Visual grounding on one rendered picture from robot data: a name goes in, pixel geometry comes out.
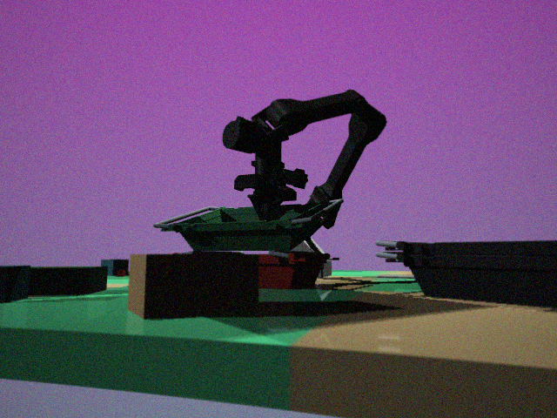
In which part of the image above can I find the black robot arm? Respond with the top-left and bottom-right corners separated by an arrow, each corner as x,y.
223,90 -> 387,204

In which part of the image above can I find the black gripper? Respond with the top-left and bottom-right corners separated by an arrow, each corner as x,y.
234,154 -> 297,221

